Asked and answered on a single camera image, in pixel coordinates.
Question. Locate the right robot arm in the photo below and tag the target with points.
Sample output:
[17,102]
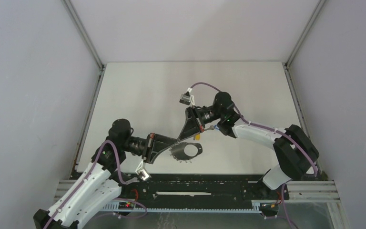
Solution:
[294,150]

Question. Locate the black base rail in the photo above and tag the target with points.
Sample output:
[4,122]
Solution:
[201,192]

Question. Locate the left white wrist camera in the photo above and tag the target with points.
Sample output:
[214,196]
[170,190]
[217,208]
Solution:
[142,172]

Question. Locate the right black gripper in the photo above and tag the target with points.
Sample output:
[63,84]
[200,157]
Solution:
[193,123]

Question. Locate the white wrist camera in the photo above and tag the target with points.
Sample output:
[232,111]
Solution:
[187,99]
[142,172]

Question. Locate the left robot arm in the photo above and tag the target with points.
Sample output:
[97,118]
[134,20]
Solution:
[102,180]

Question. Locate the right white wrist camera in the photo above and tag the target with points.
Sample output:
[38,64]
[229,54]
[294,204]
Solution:
[187,99]

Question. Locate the key with blue tag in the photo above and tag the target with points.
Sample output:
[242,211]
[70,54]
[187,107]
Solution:
[212,127]

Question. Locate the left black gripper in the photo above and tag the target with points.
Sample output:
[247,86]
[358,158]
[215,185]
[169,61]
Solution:
[156,143]

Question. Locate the key with yellow tag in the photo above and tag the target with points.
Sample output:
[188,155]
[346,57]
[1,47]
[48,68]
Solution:
[197,137]

